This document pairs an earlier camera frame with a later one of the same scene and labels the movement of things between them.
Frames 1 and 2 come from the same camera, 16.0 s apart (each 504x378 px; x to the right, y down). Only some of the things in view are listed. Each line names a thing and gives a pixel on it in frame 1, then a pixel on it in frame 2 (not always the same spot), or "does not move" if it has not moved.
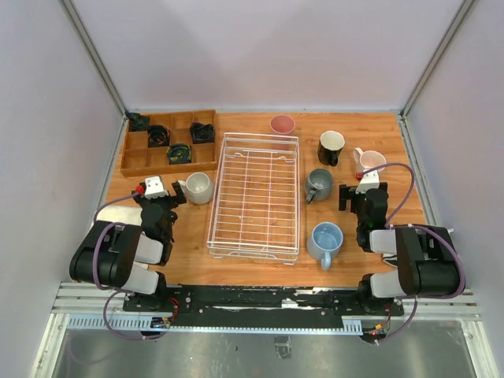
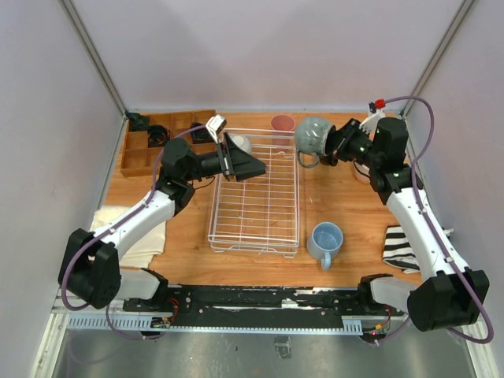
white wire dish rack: (255, 210) does not move
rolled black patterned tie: (201, 133) does not move
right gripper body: (356, 203) to (353, 144)
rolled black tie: (158, 136) does not move
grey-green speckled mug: (319, 184) to (310, 139)
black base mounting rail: (266, 307) does not move
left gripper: (180, 198) to (232, 159)
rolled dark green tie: (138, 122) does not move
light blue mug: (324, 241) does not move
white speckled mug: (198, 187) to (243, 142)
